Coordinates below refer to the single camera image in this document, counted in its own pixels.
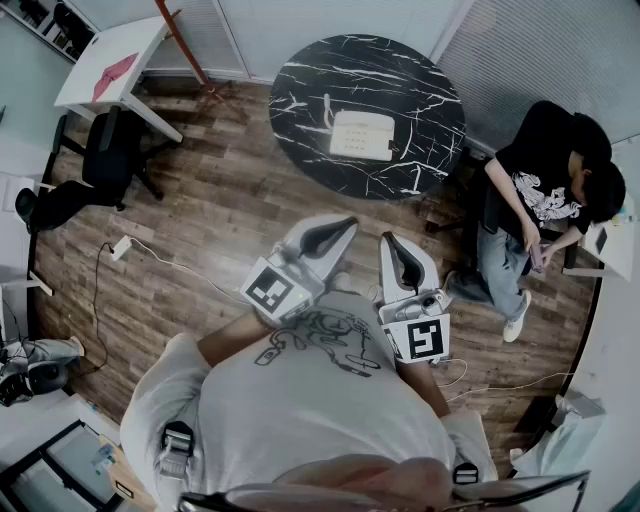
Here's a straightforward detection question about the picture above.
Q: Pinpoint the black strap buckle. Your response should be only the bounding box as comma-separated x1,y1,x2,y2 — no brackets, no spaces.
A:
160,420,195,458
451,461,483,487

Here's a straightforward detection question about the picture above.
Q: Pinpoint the orange coat rack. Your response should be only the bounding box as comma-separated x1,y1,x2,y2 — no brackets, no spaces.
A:
153,0,237,107

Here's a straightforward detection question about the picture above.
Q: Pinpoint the wooden box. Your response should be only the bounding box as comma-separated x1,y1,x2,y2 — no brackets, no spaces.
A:
98,433,157,512

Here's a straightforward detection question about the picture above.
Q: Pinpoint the person's white printed T-shirt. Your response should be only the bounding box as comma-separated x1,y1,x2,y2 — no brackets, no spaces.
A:
119,289,499,502

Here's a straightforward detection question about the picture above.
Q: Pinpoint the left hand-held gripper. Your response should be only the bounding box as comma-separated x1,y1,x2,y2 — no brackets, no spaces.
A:
239,214,360,329

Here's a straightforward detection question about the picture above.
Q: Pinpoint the person's head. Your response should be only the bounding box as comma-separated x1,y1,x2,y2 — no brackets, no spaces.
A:
272,452,454,503

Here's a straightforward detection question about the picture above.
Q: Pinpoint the black office chair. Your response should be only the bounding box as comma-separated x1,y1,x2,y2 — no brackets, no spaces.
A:
14,178,126,234
52,104,174,202

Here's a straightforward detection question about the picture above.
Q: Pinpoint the black framed glass desk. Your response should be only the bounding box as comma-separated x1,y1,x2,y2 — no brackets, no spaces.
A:
0,418,124,512

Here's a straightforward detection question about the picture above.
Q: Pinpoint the person's right forearm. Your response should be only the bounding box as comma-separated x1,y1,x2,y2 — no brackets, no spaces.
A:
394,356,451,419

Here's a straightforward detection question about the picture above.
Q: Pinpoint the white floor cable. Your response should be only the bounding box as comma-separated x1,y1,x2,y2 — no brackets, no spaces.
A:
129,238,252,297
438,358,572,403

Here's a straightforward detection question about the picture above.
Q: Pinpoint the black floor cable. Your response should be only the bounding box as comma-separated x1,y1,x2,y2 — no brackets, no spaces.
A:
91,241,117,372

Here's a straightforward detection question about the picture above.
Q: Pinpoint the white desk with red cloth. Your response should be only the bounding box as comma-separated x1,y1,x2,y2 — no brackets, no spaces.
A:
53,14,184,144

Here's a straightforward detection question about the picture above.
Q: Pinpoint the wall shelf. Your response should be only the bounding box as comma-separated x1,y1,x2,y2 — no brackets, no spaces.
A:
8,0,97,65

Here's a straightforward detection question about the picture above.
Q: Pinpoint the person's left forearm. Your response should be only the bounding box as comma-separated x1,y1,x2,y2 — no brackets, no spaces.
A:
196,302,275,372

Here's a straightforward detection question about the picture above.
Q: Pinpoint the red cloth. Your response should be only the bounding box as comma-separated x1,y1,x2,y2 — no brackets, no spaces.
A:
92,53,139,102

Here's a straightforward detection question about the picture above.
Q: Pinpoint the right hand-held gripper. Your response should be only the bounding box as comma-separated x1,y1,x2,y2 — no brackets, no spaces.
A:
377,231,452,364

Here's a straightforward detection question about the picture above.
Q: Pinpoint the white corded telephone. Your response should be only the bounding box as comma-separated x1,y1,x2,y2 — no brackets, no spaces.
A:
322,93,396,163

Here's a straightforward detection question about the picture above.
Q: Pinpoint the round black marble table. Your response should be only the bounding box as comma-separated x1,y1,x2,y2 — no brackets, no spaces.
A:
268,33,468,202

